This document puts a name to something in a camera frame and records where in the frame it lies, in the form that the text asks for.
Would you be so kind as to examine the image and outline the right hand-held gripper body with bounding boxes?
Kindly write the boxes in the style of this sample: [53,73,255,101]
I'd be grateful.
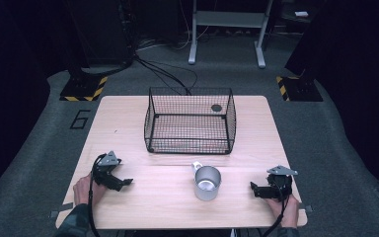
[265,165,299,200]

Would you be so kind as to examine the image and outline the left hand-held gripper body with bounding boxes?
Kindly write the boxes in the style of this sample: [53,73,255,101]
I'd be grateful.
[91,150,122,188]

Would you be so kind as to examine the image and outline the person's right hand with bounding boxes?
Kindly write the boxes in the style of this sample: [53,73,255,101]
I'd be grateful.
[264,194,300,229]

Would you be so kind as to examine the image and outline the person's left hand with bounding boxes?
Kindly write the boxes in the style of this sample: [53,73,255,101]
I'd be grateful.
[72,173,109,206]

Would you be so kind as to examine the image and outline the silver metal cup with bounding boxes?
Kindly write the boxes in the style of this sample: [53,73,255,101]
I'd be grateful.
[190,160,223,202]

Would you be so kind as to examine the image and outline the black hazard-striped stand base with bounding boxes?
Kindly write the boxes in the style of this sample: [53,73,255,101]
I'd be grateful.
[59,74,110,103]
[274,75,324,103]

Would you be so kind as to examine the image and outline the black cabinet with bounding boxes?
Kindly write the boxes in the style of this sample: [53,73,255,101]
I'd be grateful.
[63,0,136,68]

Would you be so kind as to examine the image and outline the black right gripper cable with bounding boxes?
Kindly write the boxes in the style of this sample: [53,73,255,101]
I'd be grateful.
[262,183,292,237]

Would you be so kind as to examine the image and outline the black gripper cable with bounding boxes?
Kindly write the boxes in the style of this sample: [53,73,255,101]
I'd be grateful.
[262,183,292,237]
[88,153,109,237]

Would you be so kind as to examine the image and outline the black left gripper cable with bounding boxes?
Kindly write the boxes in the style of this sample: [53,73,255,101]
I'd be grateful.
[88,153,109,237]

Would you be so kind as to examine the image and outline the black wire mesh basket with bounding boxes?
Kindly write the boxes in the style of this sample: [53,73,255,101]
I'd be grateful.
[143,86,238,155]

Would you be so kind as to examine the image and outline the black floor cables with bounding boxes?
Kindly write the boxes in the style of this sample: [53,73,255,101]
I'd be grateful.
[133,53,199,97]

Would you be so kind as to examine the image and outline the grey metal desk frame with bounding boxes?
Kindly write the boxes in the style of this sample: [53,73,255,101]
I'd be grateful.
[188,0,274,70]

